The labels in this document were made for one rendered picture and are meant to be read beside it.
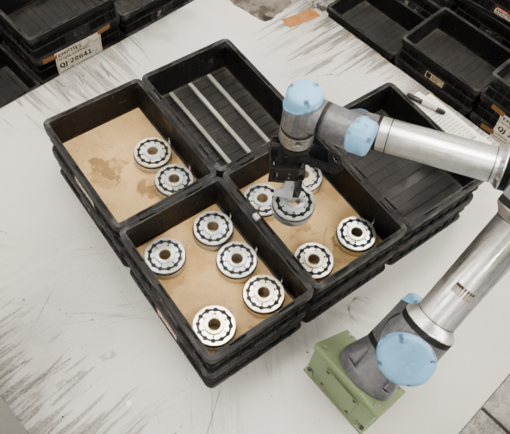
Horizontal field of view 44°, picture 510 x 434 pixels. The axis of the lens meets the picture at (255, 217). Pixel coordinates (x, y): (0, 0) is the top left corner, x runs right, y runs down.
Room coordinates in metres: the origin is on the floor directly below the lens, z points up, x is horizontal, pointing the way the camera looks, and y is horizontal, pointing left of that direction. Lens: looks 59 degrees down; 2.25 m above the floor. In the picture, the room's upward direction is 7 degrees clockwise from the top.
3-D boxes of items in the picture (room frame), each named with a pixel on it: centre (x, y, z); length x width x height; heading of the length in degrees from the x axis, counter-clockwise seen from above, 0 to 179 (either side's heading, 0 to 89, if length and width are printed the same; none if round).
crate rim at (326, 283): (0.87, -0.14, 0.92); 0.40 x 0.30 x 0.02; 42
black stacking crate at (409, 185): (1.07, -0.36, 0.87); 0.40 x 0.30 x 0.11; 42
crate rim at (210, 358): (0.67, 0.08, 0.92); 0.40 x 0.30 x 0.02; 42
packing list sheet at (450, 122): (1.34, -0.56, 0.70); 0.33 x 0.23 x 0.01; 49
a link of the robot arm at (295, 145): (0.85, -0.07, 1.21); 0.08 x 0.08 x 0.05
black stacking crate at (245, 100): (1.17, 0.13, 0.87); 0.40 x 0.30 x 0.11; 42
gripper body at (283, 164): (0.85, -0.06, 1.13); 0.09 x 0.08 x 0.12; 95
